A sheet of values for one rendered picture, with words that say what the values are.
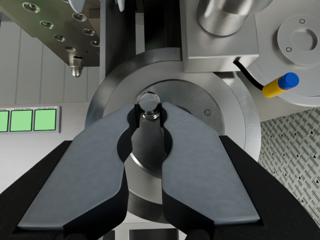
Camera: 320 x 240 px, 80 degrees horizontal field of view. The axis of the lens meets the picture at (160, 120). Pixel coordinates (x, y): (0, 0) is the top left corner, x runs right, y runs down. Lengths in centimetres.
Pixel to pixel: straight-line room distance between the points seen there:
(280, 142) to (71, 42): 45
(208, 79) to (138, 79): 6
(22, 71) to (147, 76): 201
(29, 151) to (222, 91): 51
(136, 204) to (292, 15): 22
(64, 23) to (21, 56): 178
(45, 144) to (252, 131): 49
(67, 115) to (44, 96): 144
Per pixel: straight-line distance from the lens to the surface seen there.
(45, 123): 56
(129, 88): 16
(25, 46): 222
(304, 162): 32
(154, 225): 52
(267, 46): 21
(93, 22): 39
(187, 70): 16
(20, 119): 60
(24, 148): 59
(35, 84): 205
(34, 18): 45
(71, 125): 54
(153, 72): 16
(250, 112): 18
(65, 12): 41
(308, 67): 22
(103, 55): 19
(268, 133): 38
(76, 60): 56
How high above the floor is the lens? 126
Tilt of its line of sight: 8 degrees down
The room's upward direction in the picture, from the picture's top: 178 degrees clockwise
